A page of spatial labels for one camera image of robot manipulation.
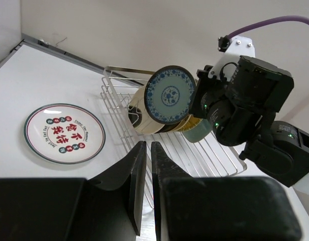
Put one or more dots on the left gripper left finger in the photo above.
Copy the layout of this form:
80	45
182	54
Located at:
105	207

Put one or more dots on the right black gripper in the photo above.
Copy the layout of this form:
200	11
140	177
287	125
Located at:
241	108

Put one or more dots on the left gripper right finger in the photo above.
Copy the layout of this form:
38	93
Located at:
224	208

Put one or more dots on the light green rectangular tray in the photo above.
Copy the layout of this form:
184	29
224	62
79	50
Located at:
199	132

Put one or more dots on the blue green patterned plate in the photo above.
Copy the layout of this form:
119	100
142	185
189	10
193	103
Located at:
168	94

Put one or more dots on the glossy black plate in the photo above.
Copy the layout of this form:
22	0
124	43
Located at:
171	128

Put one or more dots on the white plate with red characters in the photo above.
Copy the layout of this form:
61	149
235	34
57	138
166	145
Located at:
64	133

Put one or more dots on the cream plate with black patch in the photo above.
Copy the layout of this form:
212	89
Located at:
138	116

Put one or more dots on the bamboo pattern round plate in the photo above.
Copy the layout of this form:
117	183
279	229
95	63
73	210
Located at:
191	123

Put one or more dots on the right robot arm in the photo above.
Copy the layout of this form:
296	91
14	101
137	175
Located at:
285	158

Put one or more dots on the wire dish rack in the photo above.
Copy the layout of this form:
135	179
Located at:
206	158

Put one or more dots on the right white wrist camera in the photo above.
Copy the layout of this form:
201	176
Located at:
232	49

